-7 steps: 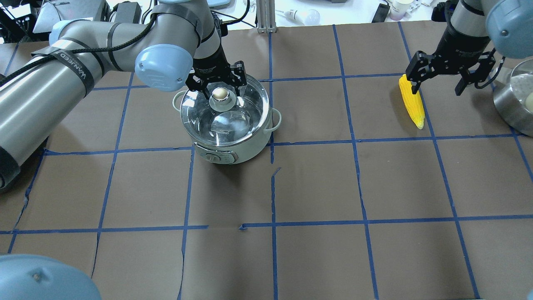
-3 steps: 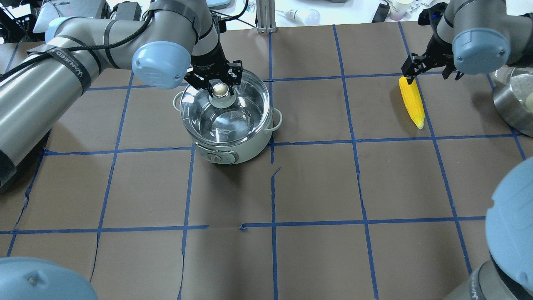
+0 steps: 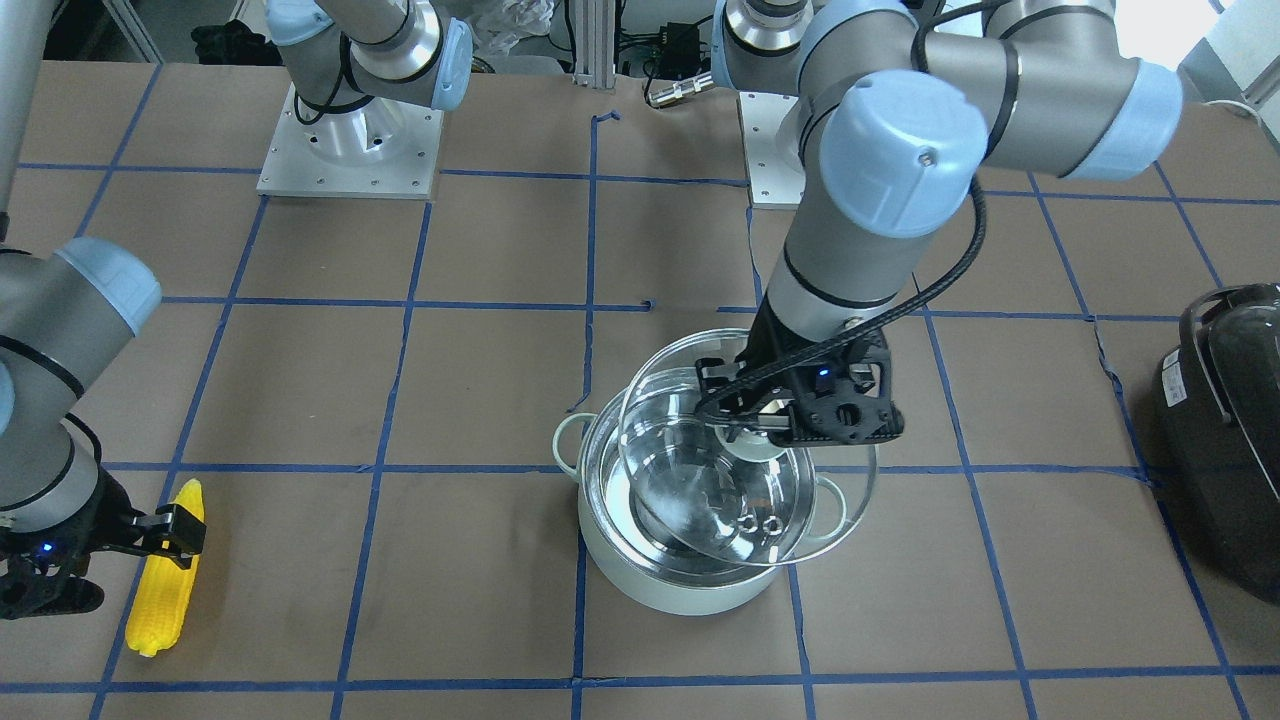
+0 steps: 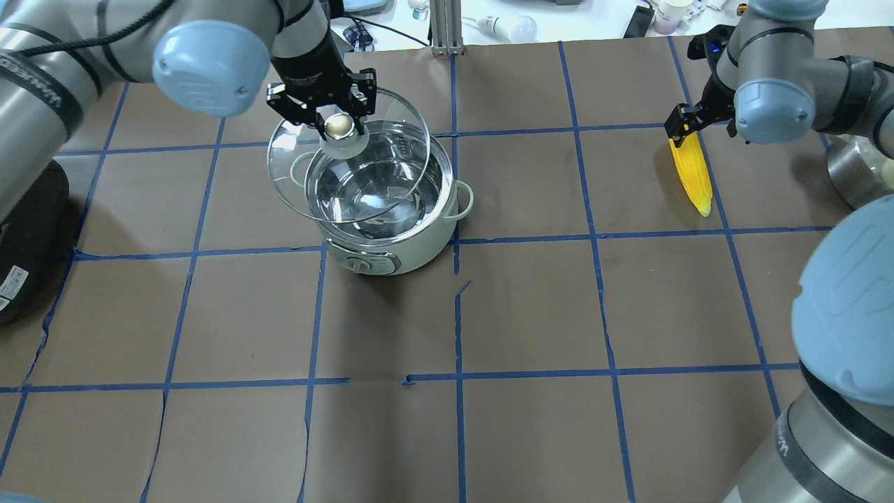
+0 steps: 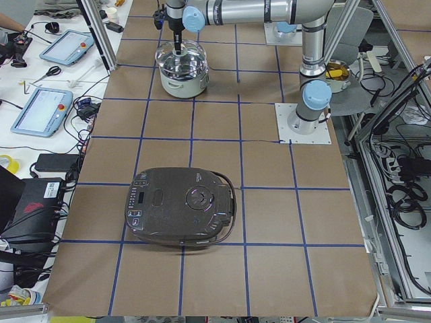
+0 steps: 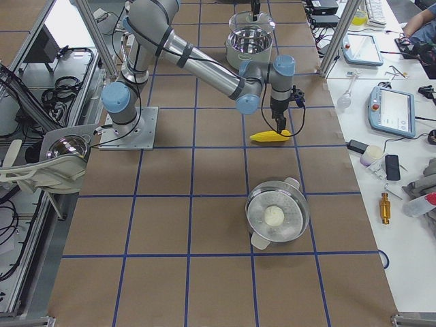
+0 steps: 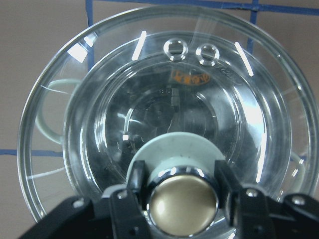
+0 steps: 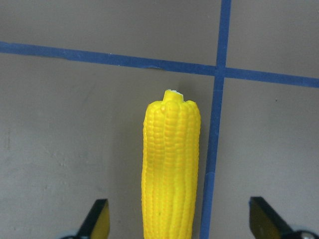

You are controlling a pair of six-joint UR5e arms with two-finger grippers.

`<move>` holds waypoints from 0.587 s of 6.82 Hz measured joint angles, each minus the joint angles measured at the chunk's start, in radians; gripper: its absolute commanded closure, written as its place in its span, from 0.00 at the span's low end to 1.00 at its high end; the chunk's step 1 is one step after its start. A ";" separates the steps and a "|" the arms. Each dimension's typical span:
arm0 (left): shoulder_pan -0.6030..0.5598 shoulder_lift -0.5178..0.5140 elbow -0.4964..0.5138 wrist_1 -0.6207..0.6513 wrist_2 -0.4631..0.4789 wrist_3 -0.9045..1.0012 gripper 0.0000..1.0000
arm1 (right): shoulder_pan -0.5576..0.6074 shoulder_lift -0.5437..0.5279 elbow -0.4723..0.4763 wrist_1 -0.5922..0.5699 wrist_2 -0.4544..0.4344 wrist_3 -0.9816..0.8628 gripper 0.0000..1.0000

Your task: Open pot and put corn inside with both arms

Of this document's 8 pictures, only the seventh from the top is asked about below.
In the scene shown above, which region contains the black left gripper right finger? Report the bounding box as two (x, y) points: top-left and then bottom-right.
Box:
(214, 160), (274, 239)

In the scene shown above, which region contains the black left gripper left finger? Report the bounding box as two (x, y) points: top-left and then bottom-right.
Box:
(110, 160), (152, 239)

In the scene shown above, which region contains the glass pot lid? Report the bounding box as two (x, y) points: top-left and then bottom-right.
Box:
(17, 5), (319, 239)

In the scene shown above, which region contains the pale green pot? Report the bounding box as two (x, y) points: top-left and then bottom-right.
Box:
(35, 78), (306, 192)

